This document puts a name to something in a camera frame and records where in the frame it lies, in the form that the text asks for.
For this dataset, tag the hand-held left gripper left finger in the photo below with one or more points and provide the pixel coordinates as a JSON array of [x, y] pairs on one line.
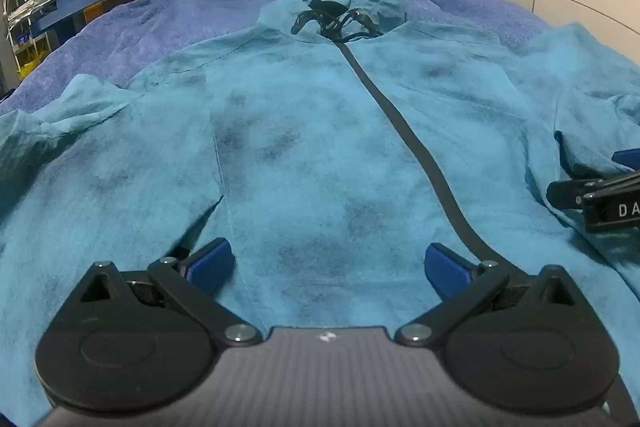
[[212, 263]]

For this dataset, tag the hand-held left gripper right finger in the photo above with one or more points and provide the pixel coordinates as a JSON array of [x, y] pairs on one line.
[[445, 274]]

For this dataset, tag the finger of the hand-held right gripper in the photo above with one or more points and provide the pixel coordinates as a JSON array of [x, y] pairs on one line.
[[567, 194], [627, 158]]

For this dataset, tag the teal zip jacket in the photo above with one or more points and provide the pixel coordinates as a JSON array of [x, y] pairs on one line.
[[300, 132]]

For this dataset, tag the blue fleece blanket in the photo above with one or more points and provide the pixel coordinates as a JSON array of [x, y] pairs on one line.
[[150, 27]]

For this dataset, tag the yellow storage bin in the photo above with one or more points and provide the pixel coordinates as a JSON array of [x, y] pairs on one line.
[[27, 69]]

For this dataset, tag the brown wooden chair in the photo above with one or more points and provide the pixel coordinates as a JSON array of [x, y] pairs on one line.
[[105, 9]]

